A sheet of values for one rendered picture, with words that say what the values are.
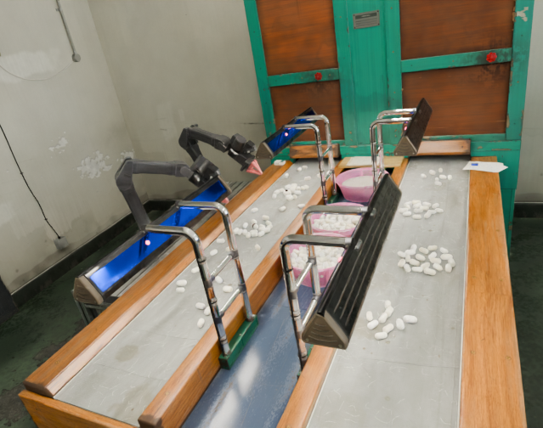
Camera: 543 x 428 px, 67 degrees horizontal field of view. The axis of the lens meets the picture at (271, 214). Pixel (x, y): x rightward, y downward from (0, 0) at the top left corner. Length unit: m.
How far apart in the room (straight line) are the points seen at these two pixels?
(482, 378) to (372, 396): 0.24
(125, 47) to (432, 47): 2.63
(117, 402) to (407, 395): 0.71
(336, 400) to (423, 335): 0.31
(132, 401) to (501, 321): 0.96
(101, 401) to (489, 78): 2.05
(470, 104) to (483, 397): 1.58
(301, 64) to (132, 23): 1.90
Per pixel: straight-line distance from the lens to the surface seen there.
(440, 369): 1.12
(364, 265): 0.86
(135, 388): 1.23
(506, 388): 1.08
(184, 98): 3.76
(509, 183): 2.44
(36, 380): 1.38
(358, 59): 2.33
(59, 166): 3.69
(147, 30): 3.85
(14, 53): 3.61
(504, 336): 1.20
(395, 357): 1.14
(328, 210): 1.01
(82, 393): 1.30
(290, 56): 2.44
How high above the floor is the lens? 1.54
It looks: 25 degrees down
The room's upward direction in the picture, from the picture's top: 10 degrees counter-clockwise
